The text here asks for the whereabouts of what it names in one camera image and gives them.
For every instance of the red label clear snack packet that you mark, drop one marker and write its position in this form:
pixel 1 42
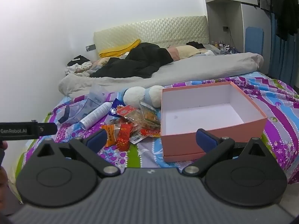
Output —
pixel 130 116

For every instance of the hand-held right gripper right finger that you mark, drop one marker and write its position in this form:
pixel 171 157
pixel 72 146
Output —
pixel 206 140

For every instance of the yellow cloth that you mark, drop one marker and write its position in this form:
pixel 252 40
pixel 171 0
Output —
pixel 121 47

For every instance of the grey blanket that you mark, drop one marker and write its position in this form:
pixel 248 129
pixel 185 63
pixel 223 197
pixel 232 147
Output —
pixel 186 72

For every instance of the wall socket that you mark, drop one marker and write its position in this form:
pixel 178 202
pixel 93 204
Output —
pixel 90 47

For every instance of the orange snack packet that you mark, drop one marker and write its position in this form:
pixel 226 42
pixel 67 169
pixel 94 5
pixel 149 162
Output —
pixel 109 136

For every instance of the white spray can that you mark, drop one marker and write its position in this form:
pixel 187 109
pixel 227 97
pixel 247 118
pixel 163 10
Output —
pixel 95 115

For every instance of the hanging dark clothes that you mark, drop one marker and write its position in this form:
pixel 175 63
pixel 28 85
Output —
pixel 285 4

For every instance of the white barcode snack packet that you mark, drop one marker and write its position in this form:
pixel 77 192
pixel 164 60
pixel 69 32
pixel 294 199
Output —
pixel 136 138

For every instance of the small red snack packet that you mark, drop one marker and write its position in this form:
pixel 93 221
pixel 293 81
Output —
pixel 150 132

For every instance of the purple floral bed sheet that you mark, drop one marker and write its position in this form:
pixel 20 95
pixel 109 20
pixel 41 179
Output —
pixel 275 112

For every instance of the pink cardboard box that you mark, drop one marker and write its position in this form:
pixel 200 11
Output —
pixel 181 144

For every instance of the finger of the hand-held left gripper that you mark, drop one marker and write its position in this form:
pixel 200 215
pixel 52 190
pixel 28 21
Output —
pixel 48 129

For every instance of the beige pillow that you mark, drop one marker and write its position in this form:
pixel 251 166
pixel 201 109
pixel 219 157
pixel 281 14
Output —
pixel 186 51

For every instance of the person's left hand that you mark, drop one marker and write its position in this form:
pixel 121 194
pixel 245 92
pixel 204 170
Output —
pixel 3 145

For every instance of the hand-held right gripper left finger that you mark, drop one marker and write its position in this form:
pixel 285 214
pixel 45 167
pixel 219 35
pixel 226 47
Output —
pixel 95 140

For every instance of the blue curtain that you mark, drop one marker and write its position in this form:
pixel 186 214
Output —
pixel 280 58

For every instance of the white and blue plush toy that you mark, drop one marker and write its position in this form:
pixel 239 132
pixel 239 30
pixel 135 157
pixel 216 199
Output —
pixel 133 95

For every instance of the clear printed plastic bag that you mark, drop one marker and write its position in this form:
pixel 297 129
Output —
pixel 93 95

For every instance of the pink pillow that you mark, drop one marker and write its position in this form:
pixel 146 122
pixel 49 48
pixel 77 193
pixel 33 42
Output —
pixel 173 54

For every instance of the blue board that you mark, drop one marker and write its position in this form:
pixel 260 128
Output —
pixel 254 40

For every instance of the pile of clothes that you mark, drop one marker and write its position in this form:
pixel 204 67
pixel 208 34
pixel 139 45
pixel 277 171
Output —
pixel 78 64

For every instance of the black clothing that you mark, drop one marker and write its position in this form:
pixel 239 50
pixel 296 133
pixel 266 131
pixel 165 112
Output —
pixel 140 60

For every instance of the group of small bottles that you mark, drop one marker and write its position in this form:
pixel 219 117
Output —
pixel 222 44

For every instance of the black cloth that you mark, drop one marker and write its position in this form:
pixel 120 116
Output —
pixel 195 44

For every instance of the blue snack packet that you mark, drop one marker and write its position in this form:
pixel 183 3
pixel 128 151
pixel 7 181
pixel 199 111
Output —
pixel 116 106

